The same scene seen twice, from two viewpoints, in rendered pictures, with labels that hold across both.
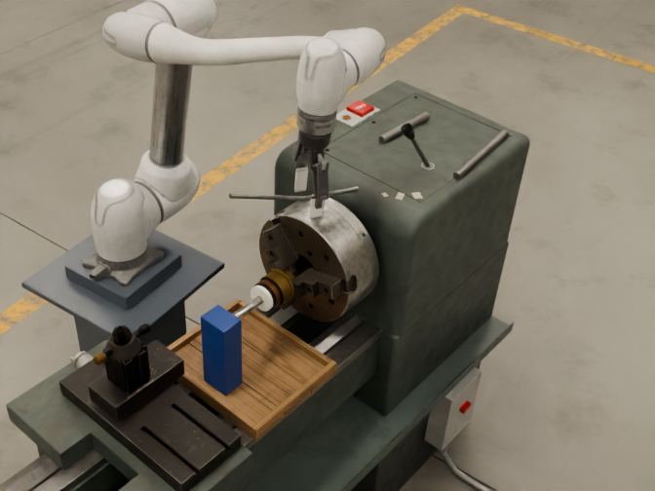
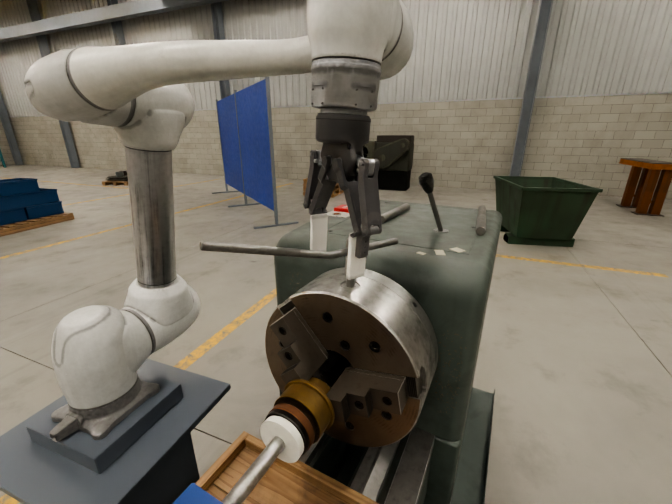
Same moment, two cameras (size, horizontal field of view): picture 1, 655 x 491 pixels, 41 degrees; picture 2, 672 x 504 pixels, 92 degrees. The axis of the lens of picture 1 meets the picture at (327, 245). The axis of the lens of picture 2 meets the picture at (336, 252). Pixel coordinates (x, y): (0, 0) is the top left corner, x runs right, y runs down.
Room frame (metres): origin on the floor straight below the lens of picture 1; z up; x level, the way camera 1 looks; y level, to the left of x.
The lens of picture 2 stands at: (1.25, 0.14, 1.48)
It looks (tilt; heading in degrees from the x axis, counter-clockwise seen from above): 20 degrees down; 350
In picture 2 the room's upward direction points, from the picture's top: straight up
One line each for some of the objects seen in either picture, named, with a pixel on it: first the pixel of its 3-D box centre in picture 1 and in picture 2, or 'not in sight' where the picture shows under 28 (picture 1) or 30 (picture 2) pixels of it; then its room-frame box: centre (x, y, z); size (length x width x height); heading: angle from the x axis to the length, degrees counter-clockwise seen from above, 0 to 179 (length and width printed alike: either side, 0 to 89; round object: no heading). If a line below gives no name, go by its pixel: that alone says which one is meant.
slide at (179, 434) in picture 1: (148, 413); not in sight; (1.32, 0.39, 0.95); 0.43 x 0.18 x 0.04; 52
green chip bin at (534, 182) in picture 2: not in sight; (534, 210); (5.47, -3.65, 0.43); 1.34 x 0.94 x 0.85; 160
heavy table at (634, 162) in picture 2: not in sight; (639, 184); (7.00, -7.48, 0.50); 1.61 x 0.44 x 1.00; 148
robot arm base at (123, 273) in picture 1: (118, 256); (99, 400); (2.01, 0.63, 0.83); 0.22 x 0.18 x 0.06; 150
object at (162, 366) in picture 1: (137, 379); not in sight; (1.38, 0.43, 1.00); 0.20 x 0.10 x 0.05; 142
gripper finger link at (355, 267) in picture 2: (316, 206); (357, 255); (1.68, 0.03, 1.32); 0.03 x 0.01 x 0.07; 114
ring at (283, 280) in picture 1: (276, 287); (302, 412); (1.64, 0.12, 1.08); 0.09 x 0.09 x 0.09; 52
